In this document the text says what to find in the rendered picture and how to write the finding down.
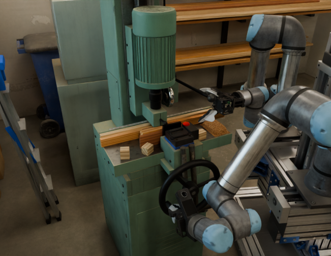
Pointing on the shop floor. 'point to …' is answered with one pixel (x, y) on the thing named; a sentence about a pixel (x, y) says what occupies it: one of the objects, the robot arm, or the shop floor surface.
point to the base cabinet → (144, 218)
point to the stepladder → (24, 143)
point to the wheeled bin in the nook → (44, 79)
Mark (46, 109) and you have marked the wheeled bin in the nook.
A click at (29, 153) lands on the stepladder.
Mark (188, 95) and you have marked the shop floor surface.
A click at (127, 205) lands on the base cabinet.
